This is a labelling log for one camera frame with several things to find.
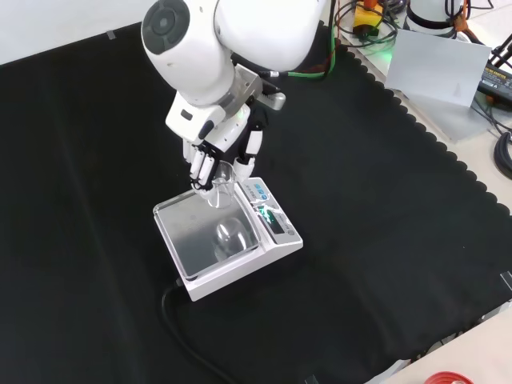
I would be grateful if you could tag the white cylindrical device base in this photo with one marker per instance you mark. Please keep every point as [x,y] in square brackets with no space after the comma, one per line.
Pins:
[428,18]

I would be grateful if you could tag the black power adapter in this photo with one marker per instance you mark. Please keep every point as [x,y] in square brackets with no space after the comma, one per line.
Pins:
[496,82]

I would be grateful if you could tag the clear glass beaker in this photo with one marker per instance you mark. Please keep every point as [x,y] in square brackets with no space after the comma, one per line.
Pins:
[224,188]

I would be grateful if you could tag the black bench cloth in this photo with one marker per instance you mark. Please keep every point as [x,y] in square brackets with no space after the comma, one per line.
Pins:
[360,200]

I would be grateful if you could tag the yellow stop button box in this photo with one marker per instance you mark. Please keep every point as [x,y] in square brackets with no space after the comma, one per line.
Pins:
[366,14]

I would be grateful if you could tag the grey tape piece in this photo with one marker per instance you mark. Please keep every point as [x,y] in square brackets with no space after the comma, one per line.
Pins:
[310,380]
[507,280]
[111,34]

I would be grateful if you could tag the red round object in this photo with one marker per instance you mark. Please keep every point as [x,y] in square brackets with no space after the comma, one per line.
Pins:
[448,378]

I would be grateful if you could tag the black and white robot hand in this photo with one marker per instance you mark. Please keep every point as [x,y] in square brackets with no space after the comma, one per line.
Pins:
[224,132]

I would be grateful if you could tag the pale grey board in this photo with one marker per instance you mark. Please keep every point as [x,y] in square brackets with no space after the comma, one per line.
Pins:
[436,66]

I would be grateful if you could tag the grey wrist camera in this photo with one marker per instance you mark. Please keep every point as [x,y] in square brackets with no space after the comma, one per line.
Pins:
[275,100]

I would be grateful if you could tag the white electronic balance steel pan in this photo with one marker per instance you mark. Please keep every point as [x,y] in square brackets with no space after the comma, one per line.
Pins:
[200,228]

